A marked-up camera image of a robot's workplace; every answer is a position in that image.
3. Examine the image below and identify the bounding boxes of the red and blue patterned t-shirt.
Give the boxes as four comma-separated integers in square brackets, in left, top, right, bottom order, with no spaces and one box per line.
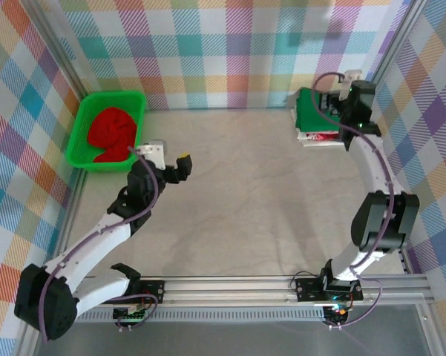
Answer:
[306,131,339,142]

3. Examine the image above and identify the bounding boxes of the aluminium frame post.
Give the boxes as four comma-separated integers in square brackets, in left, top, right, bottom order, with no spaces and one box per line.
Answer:
[358,0,427,108]
[24,0,90,101]

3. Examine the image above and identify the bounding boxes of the aluminium mounting rail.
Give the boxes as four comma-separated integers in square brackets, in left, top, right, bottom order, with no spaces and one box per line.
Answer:
[25,276,437,309]

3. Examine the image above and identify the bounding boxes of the green plastic basket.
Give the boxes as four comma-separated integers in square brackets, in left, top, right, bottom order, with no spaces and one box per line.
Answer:
[65,90,148,174]

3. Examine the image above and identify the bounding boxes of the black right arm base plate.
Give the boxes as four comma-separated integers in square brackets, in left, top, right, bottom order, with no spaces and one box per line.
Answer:
[295,277,364,302]

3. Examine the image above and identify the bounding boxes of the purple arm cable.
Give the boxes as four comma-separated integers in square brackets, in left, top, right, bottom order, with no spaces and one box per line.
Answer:
[39,145,160,344]
[311,71,396,331]

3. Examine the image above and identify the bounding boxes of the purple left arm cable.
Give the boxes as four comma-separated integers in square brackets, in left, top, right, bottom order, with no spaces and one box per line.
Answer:
[39,145,160,344]

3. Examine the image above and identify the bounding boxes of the grey metal panel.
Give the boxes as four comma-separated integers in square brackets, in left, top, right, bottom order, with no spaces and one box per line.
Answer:
[31,321,433,356]

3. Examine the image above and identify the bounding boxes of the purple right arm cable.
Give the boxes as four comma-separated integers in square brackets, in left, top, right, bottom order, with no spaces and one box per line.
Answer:
[311,71,396,331]

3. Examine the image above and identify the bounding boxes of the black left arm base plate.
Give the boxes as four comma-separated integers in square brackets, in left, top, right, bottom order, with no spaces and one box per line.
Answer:
[131,280,165,305]

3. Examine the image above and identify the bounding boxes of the slotted grey cable duct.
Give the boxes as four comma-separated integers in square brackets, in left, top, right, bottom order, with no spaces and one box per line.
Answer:
[73,310,327,323]

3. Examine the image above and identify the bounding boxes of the green t-shirt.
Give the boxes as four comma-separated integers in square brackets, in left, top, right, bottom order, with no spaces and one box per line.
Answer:
[295,87,342,133]

